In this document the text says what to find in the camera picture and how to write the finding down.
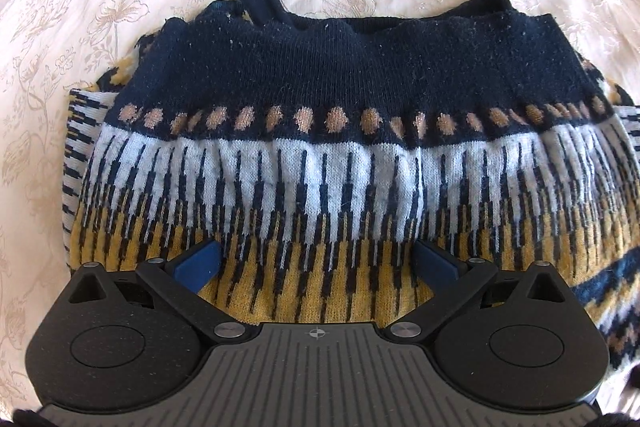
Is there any navy yellow white patterned sweater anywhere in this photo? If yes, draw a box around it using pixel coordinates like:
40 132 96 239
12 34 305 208
63 0 639 371

